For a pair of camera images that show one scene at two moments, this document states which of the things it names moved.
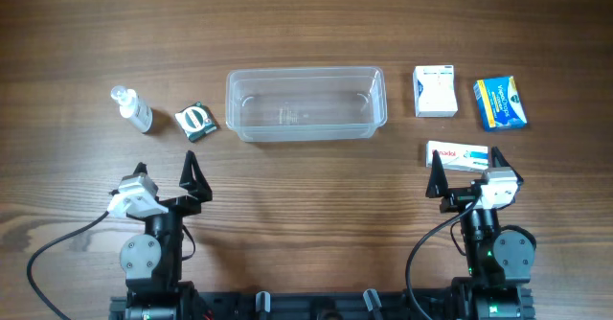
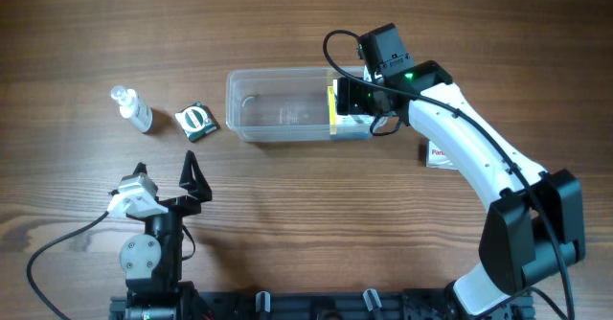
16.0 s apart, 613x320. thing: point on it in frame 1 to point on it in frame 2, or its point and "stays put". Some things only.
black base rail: (404, 305) stays put
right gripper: (438, 187) to (350, 97)
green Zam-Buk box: (196, 121) stays put
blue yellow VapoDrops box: (500, 103) to (345, 125)
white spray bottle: (132, 107) stays put
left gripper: (197, 185) stays put
